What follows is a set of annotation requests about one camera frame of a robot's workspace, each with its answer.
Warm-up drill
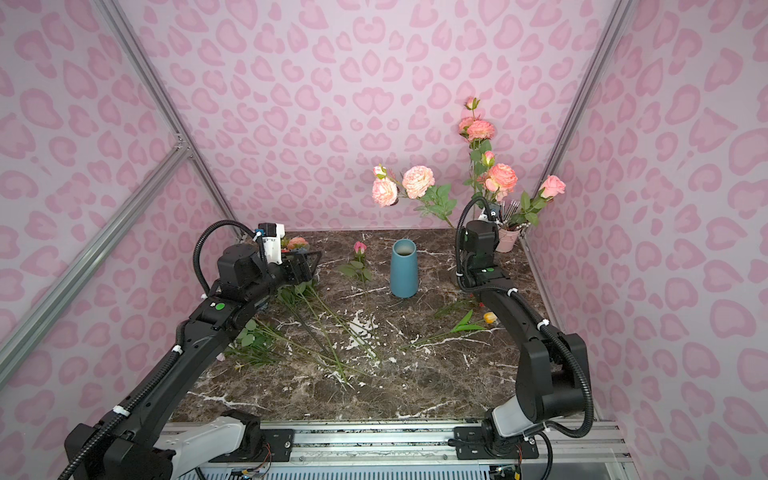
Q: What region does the large pink rose stem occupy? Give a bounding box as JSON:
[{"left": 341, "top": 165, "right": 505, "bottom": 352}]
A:
[{"left": 281, "top": 237, "right": 309, "bottom": 252}]

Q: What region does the pink peony spray stem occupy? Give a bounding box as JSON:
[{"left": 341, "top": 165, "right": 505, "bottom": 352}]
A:
[{"left": 458, "top": 97, "right": 518, "bottom": 204}]

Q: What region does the pink artificial rose stem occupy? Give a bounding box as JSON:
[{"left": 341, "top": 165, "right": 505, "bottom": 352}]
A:
[{"left": 509, "top": 175, "right": 566, "bottom": 229}]

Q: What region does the pale pink rose spray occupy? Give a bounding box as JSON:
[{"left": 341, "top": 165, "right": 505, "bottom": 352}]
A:
[{"left": 371, "top": 164, "right": 457, "bottom": 228}]

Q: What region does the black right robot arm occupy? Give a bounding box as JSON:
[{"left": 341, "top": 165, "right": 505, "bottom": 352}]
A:
[{"left": 454, "top": 196, "right": 595, "bottom": 450}]

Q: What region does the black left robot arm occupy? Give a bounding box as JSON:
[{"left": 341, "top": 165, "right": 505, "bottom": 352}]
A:
[{"left": 59, "top": 219, "right": 322, "bottom": 479}]

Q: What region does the teal ceramic vase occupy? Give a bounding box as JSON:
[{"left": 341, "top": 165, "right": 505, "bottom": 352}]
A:
[{"left": 390, "top": 239, "right": 419, "bottom": 299}]

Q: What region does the pink pencil cup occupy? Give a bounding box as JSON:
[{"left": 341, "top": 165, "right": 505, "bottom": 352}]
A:
[{"left": 496, "top": 200, "right": 521, "bottom": 253}]

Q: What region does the cream pink rose bunch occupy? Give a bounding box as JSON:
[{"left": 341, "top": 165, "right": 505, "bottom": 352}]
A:
[{"left": 217, "top": 320, "right": 282, "bottom": 368}]

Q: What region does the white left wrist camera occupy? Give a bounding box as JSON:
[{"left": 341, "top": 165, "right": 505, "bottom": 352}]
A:
[{"left": 253, "top": 222, "right": 285, "bottom": 265}]

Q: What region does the aluminium frame post right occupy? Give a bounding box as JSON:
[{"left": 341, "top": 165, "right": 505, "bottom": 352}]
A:
[{"left": 526, "top": 0, "right": 637, "bottom": 211}]

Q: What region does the aluminium frame post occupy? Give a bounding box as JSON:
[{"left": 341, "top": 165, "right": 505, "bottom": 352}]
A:
[
  {"left": 92, "top": 0, "right": 237, "bottom": 220},
  {"left": 526, "top": 0, "right": 637, "bottom": 211}
]

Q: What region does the diagonal aluminium frame bar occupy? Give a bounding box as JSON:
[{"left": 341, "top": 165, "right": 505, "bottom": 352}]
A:
[{"left": 1, "top": 141, "right": 188, "bottom": 385}]

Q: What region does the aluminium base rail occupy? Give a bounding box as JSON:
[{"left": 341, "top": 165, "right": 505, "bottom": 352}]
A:
[{"left": 113, "top": 419, "right": 631, "bottom": 480}]

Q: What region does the aluminium frame post left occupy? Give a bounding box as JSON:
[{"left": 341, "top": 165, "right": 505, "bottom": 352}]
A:
[{"left": 92, "top": 0, "right": 237, "bottom": 220}]

